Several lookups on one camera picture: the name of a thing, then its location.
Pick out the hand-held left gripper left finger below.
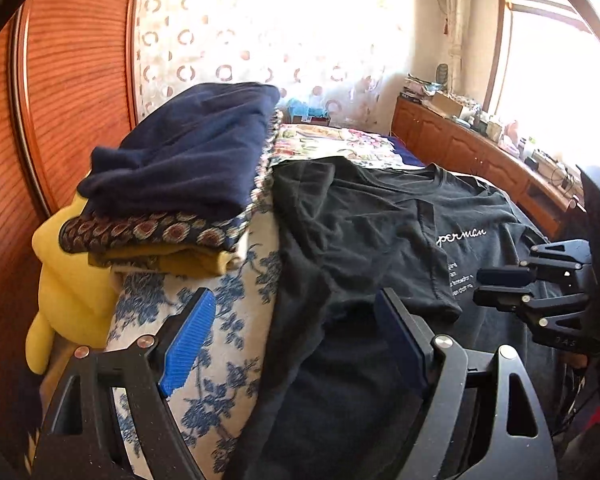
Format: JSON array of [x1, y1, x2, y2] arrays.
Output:
[[30, 287, 217, 480]]

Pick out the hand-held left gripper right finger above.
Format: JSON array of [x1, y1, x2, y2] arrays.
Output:
[[372, 287, 561, 480]]

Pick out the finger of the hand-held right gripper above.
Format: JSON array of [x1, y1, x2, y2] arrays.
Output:
[[477, 240, 593, 286], [472, 284, 593, 347]]

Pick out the black t-shirt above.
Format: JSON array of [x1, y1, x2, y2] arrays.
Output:
[[220, 157, 600, 480]]

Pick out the blue floral bedsheet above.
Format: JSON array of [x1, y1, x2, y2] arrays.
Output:
[[105, 195, 286, 480]]

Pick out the navy circle-print folded cloth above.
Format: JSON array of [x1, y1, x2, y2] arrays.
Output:
[[60, 110, 286, 253]]

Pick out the yellow plush toy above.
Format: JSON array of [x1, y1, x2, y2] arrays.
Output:
[[25, 195, 118, 376]]

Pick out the wooden cabinet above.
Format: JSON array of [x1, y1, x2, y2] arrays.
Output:
[[390, 95, 586, 241]]

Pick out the wooden framed window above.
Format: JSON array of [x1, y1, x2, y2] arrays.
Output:
[[485, 0, 600, 171]]

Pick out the dark blue sheet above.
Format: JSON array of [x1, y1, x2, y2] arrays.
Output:
[[385, 135, 426, 168]]

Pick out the cardboard box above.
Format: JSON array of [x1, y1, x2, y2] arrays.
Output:
[[425, 90, 468, 118]]

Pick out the pink floral quilt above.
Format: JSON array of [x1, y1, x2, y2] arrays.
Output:
[[270, 122, 406, 168]]

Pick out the floral side curtain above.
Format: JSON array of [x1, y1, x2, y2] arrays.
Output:
[[447, 0, 473, 96]]

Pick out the sheer circle-pattern curtain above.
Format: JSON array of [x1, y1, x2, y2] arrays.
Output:
[[130, 0, 421, 131]]

